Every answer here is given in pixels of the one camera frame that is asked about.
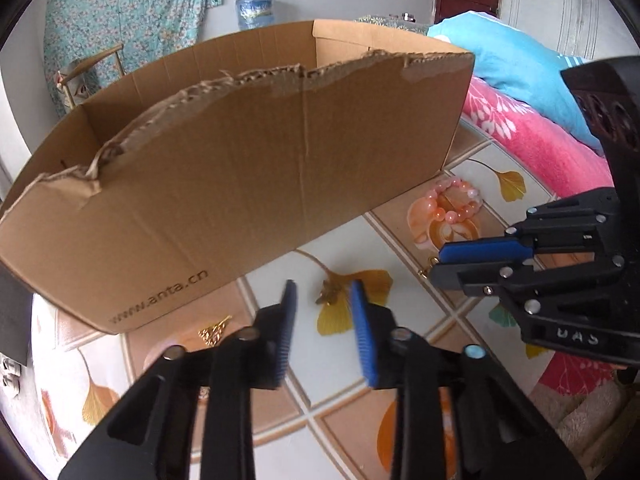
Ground beige fluffy cloth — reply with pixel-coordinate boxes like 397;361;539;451
530;375;632;480

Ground light blue pillow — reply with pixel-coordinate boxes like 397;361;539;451
427;10;608;156

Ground ginkgo print tablecloth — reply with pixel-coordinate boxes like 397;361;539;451
30;125;617;480

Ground teal floral cloth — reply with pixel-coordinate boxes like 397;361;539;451
44;0;223;118

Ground blue water jug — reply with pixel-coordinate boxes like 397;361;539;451
235;0;276;31

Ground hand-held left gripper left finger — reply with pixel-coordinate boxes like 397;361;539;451
57;280;299;480

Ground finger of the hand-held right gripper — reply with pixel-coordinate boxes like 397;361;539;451
439;187;622;265
429;255;627;313

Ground pair of light shoes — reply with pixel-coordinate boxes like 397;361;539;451
0;355;22;399

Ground pink bead bracelet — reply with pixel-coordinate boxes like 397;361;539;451
422;176;485;227

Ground wooden chair with black seat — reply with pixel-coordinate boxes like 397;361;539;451
54;44;126;111

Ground pink floral blanket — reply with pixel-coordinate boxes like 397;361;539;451
460;76;616;199

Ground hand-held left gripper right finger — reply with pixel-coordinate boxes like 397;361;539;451
350;280;586;480

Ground gold leaf brooch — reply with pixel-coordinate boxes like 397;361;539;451
315;280;347;307

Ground dark flat board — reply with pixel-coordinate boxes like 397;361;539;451
0;265;34;368

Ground torn cardboard box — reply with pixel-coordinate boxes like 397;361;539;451
0;19;476;336

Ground gold chain earring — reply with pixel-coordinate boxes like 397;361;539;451
197;315;234;347

